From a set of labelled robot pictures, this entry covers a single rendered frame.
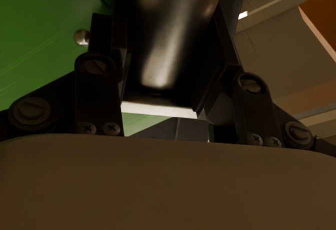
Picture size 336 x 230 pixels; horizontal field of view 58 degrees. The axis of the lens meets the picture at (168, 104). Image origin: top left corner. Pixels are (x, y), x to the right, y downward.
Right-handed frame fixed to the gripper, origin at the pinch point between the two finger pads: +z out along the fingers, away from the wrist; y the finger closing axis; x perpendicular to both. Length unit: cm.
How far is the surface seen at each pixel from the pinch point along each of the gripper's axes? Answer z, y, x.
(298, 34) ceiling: 461, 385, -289
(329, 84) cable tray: 169, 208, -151
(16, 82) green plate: 2.6, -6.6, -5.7
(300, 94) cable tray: 171, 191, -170
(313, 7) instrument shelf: 44, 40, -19
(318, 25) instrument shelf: 36, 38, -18
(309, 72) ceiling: 336, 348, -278
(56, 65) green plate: 2.7, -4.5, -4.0
